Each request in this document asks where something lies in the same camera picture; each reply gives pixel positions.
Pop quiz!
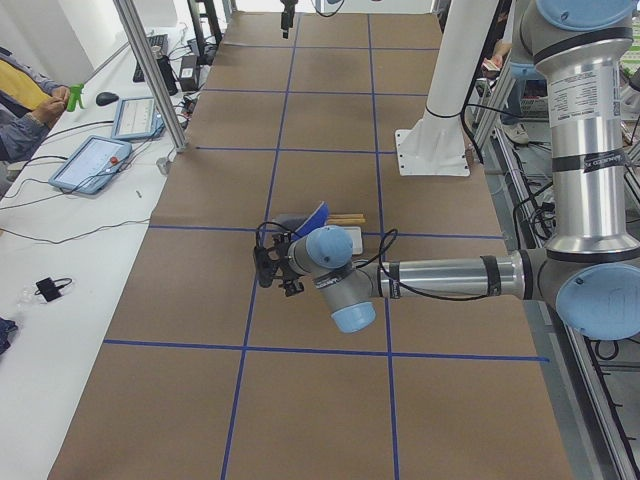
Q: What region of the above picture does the black computer mouse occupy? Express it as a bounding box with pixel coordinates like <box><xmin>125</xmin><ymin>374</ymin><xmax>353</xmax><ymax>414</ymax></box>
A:
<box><xmin>95</xmin><ymin>91</ymin><xmax>119</xmax><ymax>107</ymax></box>

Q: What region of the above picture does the green plastic tool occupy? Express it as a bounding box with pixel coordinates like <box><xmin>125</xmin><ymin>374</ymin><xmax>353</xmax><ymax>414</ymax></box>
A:
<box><xmin>67</xmin><ymin>83</ymin><xmax>84</xmax><ymax>112</ymax></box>

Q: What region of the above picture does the standing person background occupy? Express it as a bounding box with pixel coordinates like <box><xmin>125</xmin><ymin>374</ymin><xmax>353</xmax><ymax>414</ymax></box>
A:
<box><xmin>481</xmin><ymin>36</ymin><xmax>530</xmax><ymax>146</ymax></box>

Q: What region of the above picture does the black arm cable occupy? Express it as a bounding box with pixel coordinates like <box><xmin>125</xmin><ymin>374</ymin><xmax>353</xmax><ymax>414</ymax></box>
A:
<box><xmin>349</xmin><ymin>228</ymin><xmax>496</xmax><ymax>301</ymax></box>

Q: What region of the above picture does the blue grey towel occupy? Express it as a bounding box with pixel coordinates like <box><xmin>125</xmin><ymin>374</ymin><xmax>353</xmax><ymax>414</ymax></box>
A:
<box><xmin>273</xmin><ymin>201</ymin><xmax>330</xmax><ymax>239</ymax></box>

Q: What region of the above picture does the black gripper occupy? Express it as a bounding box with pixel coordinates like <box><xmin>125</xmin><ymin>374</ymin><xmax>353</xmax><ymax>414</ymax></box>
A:
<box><xmin>273</xmin><ymin>234</ymin><xmax>304</xmax><ymax>296</ymax></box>

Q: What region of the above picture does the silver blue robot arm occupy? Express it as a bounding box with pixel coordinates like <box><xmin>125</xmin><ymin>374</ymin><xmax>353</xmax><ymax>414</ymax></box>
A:
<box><xmin>253</xmin><ymin>1</ymin><xmax>639</xmax><ymax>340</ymax></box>

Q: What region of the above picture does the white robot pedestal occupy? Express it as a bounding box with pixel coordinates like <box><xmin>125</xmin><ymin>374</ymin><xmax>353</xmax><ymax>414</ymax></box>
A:
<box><xmin>395</xmin><ymin>0</ymin><xmax>503</xmax><ymax>177</ymax></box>

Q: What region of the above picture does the far teach pendant tablet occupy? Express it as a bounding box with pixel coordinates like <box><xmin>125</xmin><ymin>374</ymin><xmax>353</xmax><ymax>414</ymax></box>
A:
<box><xmin>111</xmin><ymin>97</ymin><xmax>164</xmax><ymax>141</ymax></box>

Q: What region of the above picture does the black keyboard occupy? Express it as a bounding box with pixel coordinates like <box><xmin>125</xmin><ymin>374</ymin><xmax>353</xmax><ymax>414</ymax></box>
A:
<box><xmin>132</xmin><ymin>33</ymin><xmax>170</xmax><ymax>84</ymax></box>

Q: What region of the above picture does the white towel rack base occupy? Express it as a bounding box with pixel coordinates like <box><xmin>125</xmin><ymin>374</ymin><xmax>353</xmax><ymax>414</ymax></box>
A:
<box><xmin>347</xmin><ymin>226</ymin><xmax>364</xmax><ymax>256</ymax></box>

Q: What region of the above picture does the teach pendant tablet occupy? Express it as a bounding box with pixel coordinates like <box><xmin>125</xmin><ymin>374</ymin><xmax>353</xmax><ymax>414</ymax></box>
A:
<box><xmin>48</xmin><ymin>135</ymin><xmax>133</xmax><ymax>195</ymax></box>
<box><xmin>111</xmin><ymin>97</ymin><xmax>164</xmax><ymax>141</ymax></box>

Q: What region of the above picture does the near teach pendant tablet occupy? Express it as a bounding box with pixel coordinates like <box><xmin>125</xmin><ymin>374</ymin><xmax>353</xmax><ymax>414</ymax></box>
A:
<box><xmin>48</xmin><ymin>135</ymin><xmax>133</xmax><ymax>195</ymax></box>

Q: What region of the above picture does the small black adapter with cable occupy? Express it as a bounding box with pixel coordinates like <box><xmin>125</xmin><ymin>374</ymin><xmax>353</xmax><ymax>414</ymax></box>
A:
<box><xmin>35</xmin><ymin>277</ymin><xmax>73</xmax><ymax>302</ymax></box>

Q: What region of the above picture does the black power brick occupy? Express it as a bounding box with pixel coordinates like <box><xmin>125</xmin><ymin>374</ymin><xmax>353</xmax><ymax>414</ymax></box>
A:
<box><xmin>178</xmin><ymin>54</ymin><xmax>200</xmax><ymax>92</ymax></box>

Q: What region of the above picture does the aluminium frame post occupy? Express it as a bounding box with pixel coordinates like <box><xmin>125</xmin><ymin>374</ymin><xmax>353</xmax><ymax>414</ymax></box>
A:
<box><xmin>113</xmin><ymin>0</ymin><xmax>187</xmax><ymax>153</ymax></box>

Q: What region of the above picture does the seated person in grey jacket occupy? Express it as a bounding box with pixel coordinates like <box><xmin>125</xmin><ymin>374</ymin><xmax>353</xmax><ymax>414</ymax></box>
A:
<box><xmin>1</xmin><ymin>48</ymin><xmax>70</xmax><ymax>163</ymax></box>

